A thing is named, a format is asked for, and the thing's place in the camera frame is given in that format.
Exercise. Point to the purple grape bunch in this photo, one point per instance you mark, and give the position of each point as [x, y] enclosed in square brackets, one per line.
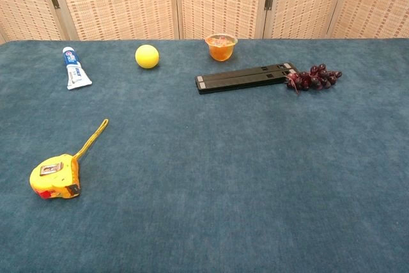
[314, 78]

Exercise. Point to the blue table cloth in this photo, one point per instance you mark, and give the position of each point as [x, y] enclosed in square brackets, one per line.
[204, 174]

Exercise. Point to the yellow tape measure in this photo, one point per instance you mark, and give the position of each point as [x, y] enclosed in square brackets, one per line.
[54, 177]

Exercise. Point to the black folding stand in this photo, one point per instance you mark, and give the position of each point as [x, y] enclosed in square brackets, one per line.
[243, 78]

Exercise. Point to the yellow ball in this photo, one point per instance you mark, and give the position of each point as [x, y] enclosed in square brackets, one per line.
[147, 56]

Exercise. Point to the blue white toothpaste tube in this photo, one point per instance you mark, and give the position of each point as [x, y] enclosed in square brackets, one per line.
[74, 70]

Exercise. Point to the dark metal screen hinge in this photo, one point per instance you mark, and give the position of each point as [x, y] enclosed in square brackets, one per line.
[268, 2]
[54, 1]

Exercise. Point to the woven folding screen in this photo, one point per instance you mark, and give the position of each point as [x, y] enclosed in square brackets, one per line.
[217, 1]

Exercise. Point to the orange fruit jelly cup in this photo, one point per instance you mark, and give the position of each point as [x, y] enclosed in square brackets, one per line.
[221, 50]

